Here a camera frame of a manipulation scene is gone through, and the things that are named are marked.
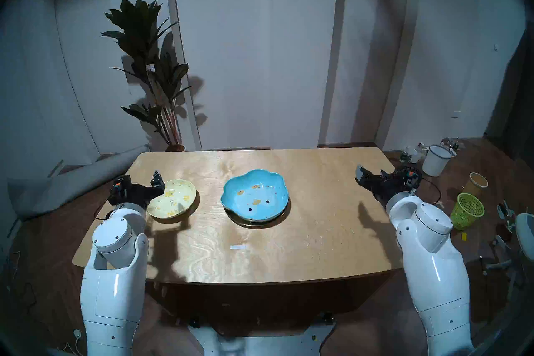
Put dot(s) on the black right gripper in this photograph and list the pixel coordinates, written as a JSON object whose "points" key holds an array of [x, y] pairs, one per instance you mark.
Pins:
{"points": [[390, 188]]}

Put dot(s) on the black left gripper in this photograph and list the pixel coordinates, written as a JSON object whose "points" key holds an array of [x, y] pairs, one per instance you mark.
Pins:
{"points": [[135, 192]]}

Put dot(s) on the yellow floral plate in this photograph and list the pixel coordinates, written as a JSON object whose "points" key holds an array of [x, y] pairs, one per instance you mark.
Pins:
{"points": [[175, 198]]}

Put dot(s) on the blue flower-shaped plate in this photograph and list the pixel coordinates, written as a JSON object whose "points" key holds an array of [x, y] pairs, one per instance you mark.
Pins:
{"points": [[254, 196]]}

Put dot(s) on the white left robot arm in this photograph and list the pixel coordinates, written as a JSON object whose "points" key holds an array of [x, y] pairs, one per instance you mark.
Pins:
{"points": [[114, 267]]}

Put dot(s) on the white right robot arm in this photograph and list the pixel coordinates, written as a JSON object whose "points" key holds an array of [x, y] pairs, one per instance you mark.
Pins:
{"points": [[438, 259]]}

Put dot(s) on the brown plant pot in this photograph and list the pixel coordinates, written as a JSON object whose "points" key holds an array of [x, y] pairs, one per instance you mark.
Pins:
{"points": [[175, 148]]}

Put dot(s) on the pile of small bottles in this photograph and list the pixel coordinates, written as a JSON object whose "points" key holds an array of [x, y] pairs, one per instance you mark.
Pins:
{"points": [[413, 154]]}

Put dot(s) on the white bucket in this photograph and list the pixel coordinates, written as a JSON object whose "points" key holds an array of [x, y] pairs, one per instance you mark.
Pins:
{"points": [[436, 163]]}

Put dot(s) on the green mesh basket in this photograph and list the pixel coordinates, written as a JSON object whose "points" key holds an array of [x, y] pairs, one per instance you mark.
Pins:
{"points": [[465, 213]]}

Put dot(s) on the yellow paper cup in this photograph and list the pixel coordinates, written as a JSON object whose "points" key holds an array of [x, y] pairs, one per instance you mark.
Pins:
{"points": [[474, 186]]}

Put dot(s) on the gold metal plate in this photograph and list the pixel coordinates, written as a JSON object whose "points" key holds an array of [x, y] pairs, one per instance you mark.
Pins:
{"points": [[258, 225]]}

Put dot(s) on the light wooden table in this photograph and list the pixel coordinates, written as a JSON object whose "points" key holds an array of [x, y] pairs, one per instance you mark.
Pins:
{"points": [[292, 251]]}

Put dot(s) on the tall green houseplant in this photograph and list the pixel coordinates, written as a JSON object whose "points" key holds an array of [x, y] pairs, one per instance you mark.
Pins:
{"points": [[135, 25]]}

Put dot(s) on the white office chair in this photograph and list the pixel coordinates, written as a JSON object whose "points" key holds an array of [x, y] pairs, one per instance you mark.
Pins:
{"points": [[525, 232]]}

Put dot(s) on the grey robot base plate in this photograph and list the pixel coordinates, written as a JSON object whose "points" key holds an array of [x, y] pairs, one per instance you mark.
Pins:
{"points": [[258, 344]]}

